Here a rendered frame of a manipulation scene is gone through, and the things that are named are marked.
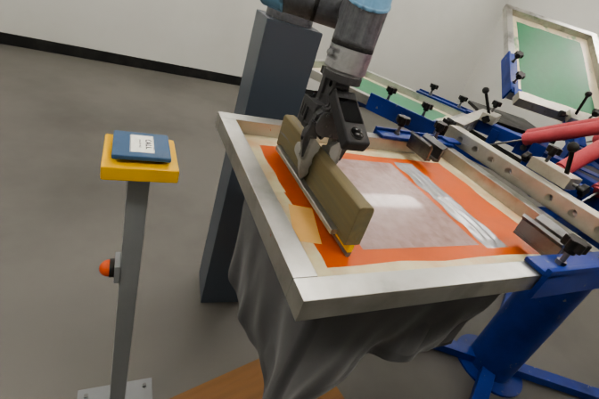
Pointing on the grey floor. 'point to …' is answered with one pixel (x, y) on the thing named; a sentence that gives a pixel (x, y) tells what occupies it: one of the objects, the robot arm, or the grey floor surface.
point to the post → (129, 264)
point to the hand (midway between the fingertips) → (314, 175)
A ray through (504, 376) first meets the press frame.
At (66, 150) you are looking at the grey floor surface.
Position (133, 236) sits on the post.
